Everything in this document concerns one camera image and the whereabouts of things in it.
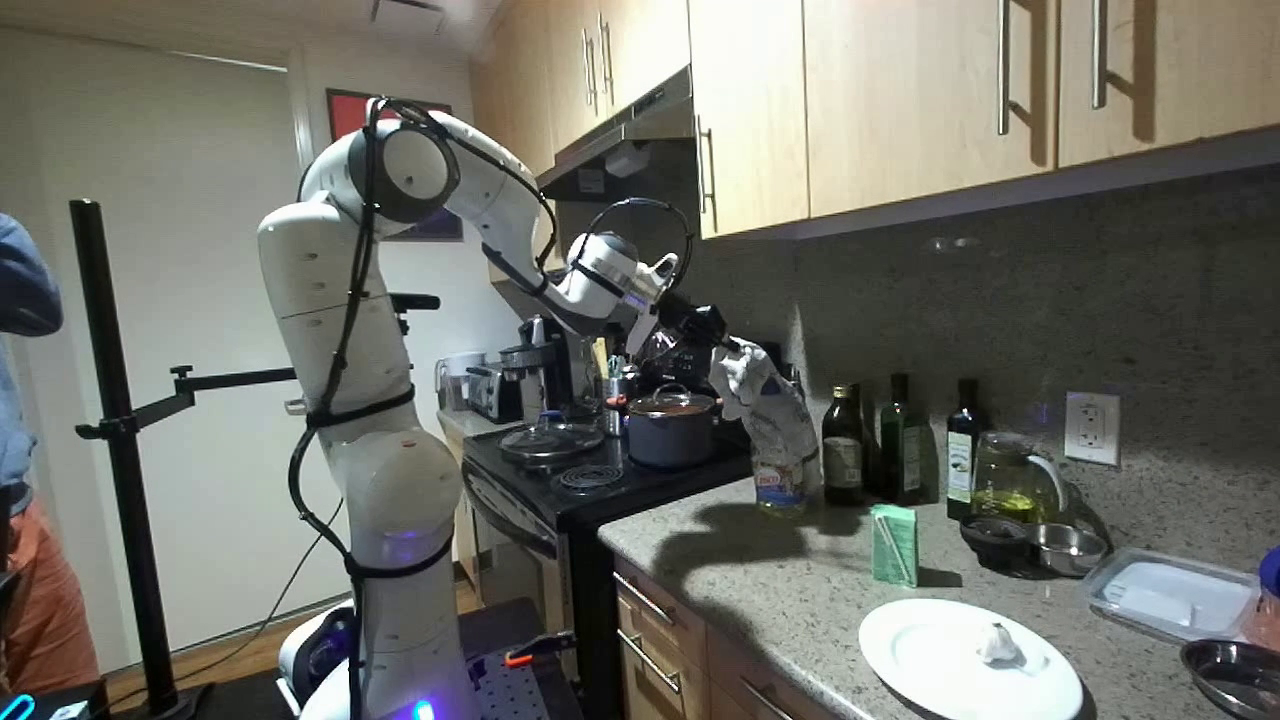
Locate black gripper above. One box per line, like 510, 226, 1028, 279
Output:
641, 299, 729, 394

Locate white towel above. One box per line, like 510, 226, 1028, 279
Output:
707, 337, 821, 463

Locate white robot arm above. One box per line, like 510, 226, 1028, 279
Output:
256, 95, 713, 720

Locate vegetable oil bottle blue cap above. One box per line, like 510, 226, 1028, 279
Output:
751, 458, 811, 512

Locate dark wine bottle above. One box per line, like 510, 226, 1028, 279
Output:
823, 383, 864, 507

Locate dark green bottle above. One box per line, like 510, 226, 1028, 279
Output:
877, 373, 933, 503

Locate tall dark olive oil bottle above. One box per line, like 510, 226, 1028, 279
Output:
946, 379, 987, 519

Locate metal cooking pot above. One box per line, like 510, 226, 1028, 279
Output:
624, 394, 716, 469

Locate black stove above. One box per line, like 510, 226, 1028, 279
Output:
465, 425, 748, 720

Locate upper wooden cabinets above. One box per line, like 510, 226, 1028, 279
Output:
471, 0, 1280, 240

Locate wooden cabinets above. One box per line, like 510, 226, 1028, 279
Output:
611, 564, 805, 720
471, 0, 1280, 240

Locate green small box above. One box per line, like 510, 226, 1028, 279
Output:
872, 503, 919, 587

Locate lower wooden cabinets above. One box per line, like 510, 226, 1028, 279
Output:
611, 564, 805, 720

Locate glass olive oil jar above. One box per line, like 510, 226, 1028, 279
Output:
977, 434, 1069, 526

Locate small black bowl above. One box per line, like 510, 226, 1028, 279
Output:
962, 518, 1053, 579

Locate white round plate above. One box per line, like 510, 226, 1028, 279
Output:
862, 601, 1085, 720

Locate clear plastic container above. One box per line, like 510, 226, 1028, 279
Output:
1085, 547, 1257, 643

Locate metal bowl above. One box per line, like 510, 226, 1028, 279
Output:
1181, 640, 1280, 720

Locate person in blue shirt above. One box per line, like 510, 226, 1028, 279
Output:
0, 211, 102, 692

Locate wall power outlet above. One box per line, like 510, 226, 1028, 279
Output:
1065, 394, 1121, 469

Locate black camera stand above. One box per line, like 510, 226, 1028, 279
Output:
70, 201, 413, 720

